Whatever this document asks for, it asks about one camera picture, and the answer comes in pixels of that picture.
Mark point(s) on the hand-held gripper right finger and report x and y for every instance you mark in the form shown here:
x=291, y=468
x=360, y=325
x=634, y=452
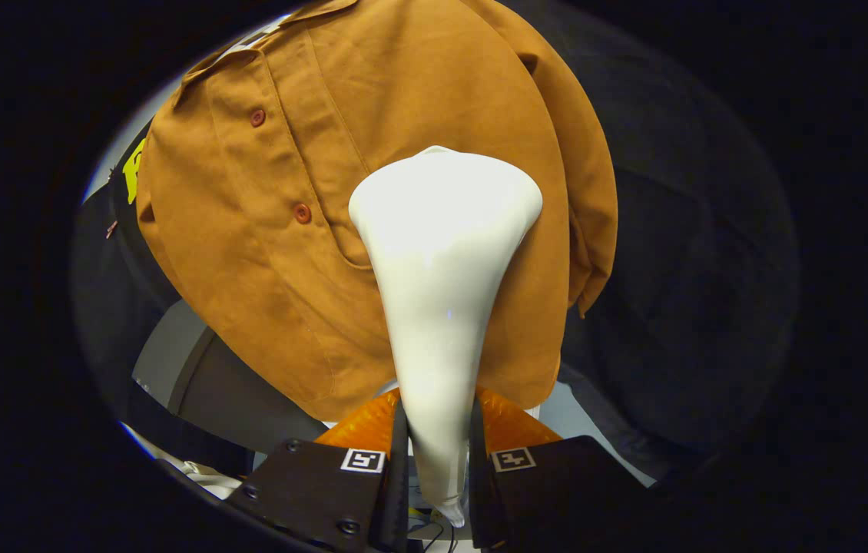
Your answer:
x=478, y=491

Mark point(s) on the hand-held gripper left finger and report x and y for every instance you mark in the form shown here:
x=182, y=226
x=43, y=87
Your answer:
x=400, y=491

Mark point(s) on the orange button-up shirt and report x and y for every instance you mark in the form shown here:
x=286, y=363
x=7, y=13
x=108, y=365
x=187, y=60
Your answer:
x=265, y=253

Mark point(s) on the pink clip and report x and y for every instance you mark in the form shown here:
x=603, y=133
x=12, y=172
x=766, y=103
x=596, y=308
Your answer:
x=110, y=229

